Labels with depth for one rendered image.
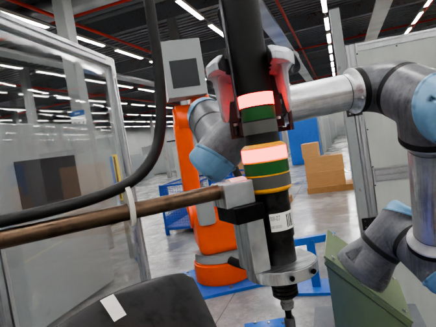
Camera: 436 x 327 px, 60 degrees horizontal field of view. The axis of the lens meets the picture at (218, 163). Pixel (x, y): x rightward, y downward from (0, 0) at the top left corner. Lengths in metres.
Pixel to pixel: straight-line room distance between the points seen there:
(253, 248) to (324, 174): 9.28
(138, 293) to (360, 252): 0.74
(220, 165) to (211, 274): 3.75
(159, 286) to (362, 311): 0.73
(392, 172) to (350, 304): 1.23
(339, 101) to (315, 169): 8.82
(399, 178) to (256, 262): 1.94
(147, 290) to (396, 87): 0.56
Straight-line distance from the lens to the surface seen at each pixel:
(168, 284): 0.52
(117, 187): 0.32
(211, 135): 0.62
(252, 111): 0.35
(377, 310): 1.14
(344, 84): 0.82
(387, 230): 1.09
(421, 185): 0.87
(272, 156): 0.35
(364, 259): 1.11
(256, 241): 0.35
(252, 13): 0.37
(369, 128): 2.20
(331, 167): 9.61
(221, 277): 4.32
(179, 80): 4.25
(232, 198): 0.34
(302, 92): 0.78
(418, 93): 0.75
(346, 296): 1.13
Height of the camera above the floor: 1.59
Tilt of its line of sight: 3 degrees down
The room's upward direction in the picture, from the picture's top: 9 degrees counter-clockwise
